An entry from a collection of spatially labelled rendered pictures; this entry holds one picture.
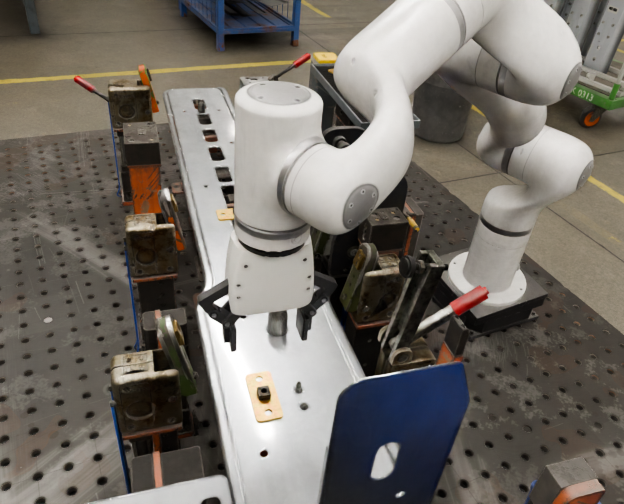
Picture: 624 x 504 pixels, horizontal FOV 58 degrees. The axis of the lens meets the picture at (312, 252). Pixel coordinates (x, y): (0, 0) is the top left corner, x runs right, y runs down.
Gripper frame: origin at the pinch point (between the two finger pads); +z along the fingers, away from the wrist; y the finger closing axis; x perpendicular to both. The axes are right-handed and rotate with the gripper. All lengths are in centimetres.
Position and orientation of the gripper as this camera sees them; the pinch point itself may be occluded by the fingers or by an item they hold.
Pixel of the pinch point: (267, 333)
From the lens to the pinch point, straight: 72.8
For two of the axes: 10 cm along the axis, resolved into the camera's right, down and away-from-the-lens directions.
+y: -9.5, 1.1, -2.8
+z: -0.8, 8.0, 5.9
